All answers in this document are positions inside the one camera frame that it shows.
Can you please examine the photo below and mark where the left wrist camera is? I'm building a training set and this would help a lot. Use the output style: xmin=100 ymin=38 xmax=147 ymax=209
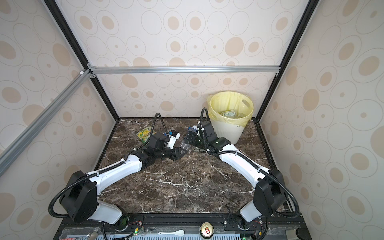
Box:
xmin=167 ymin=130 xmax=181 ymax=149

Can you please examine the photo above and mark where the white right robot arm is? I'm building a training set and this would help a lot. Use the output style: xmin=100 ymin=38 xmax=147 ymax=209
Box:
xmin=184 ymin=108 xmax=300 ymax=225

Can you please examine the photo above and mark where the drink can top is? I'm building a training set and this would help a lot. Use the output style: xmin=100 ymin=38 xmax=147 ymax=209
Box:
xmin=200 ymin=222 xmax=214 ymax=240

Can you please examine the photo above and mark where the diagonal aluminium rail left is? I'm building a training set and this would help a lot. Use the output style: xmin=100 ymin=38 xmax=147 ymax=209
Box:
xmin=1 ymin=70 xmax=91 ymax=175

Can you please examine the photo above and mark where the clear bottle blue cap far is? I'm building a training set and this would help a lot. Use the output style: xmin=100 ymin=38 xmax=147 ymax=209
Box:
xmin=188 ymin=126 xmax=199 ymax=135

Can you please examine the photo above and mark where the yellow plastic bin liner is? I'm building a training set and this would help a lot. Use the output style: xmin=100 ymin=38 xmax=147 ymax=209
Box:
xmin=207 ymin=91 xmax=254 ymax=127

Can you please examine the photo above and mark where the horizontal aluminium rail back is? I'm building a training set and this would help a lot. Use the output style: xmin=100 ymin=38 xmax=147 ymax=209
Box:
xmin=90 ymin=66 xmax=281 ymax=74

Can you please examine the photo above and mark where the green Fox's candy bag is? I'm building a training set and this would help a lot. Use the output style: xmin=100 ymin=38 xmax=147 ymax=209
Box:
xmin=137 ymin=127 xmax=152 ymax=143

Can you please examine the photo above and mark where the clear bottle green label bottom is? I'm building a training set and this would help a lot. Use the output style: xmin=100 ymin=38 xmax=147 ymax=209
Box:
xmin=221 ymin=110 xmax=238 ymax=119

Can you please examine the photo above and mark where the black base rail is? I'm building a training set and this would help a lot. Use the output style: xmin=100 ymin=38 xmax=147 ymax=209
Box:
xmin=54 ymin=213 xmax=312 ymax=240

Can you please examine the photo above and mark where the white plastic spoon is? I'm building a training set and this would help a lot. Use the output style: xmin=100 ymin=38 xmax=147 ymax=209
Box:
xmin=158 ymin=230 xmax=185 ymax=237

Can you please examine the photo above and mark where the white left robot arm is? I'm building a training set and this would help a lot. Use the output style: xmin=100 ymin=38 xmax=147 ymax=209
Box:
xmin=48 ymin=130 xmax=186 ymax=225

